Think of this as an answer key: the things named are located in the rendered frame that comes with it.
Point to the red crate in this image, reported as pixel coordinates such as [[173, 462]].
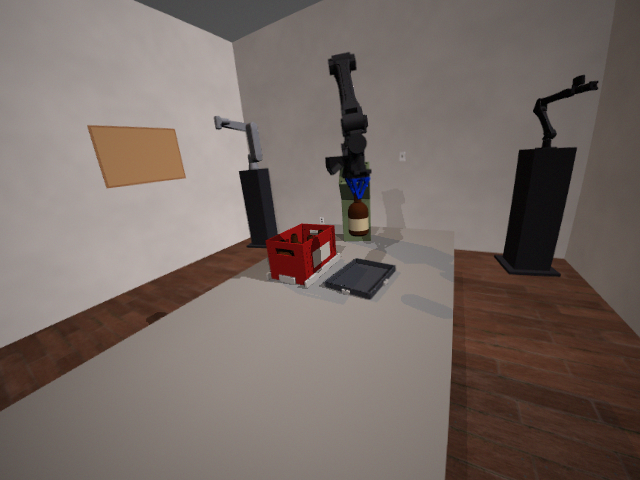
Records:
[[307, 258]]

